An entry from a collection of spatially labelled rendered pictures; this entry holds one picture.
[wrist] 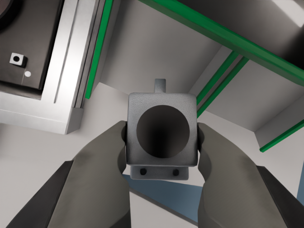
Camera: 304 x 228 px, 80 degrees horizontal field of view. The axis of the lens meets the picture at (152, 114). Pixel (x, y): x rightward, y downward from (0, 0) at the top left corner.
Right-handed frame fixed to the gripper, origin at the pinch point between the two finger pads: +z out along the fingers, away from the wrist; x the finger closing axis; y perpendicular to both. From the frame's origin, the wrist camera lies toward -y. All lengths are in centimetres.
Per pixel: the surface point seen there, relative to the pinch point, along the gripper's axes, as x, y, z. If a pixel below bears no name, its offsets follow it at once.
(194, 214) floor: 32, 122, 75
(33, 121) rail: -19.1, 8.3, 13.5
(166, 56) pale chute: 0.9, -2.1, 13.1
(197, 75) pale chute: 5.1, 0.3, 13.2
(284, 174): 34, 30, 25
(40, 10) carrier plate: -17.8, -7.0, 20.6
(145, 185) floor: -4, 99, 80
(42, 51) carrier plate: -17.4, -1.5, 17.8
